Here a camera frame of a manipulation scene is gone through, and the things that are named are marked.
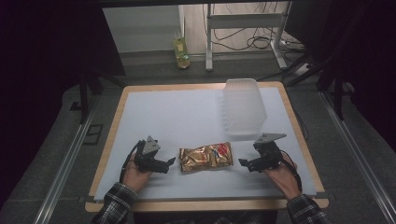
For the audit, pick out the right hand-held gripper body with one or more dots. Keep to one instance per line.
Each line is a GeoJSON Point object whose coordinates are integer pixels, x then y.
{"type": "Point", "coordinates": [266, 152]}

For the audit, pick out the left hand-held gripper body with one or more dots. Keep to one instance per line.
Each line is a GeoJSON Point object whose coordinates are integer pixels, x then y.
{"type": "Point", "coordinates": [148, 155]}

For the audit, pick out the gold snack bag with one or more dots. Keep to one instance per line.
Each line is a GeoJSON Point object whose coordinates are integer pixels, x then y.
{"type": "Point", "coordinates": [206, 157]}

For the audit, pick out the translucent plastic bin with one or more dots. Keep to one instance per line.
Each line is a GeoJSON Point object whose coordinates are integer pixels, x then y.
{"type": "Point", "coordinates": [244, 109]}

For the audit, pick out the person's left hand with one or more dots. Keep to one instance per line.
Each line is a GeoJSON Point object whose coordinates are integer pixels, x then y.
{"type": "Point", "coordinates": [134, 177]}

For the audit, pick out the person's right hand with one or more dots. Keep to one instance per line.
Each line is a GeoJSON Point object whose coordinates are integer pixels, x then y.
{"type": "Point", "coordinates": [283, 179]}

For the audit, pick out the white table mat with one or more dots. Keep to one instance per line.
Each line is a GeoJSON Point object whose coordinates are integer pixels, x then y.
{"type": "Point", "coordinates": [186, 124]}

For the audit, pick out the wooden table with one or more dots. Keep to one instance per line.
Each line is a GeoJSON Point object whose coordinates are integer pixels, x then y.
{"type": "Point", "coordinates": [107, 146]}

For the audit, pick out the person's left plaid sleeve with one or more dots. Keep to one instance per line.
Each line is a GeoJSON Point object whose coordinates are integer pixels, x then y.
{"type": "Point", "coordinates": [114, 205]}

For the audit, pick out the person's plaid sleeve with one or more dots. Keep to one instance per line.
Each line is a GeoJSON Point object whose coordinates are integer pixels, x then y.
{"type": "Point", "coordinates": [306, 210]}
{"type": "Point", "coordinates": [114, 205]}

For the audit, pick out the person's right plaid sleeve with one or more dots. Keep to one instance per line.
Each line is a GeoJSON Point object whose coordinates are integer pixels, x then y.
{"type": "Point", "coordinates": [306, 210]}

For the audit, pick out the black stand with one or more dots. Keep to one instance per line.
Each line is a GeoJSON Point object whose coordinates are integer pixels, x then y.
{"type": "Point", "coordinates": [330, 68]}
{"type": "Point", "coordinates": [88, 90]}

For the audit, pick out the dark curtain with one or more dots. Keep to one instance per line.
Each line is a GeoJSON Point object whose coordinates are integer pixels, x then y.
{"type": "Point", "coordinates": [49, 62]}

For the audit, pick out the aluminium floor rail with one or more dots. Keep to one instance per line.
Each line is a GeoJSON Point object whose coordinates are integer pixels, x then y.
{"type": "Point", "coordinates": [67, 165]}
{"type": "Point", "coordinates": [358, 155]}

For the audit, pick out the white metal desk frame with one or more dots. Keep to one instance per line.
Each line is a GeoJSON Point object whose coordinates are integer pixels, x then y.
{"type": "Point", "coordinates": [243, 25]}

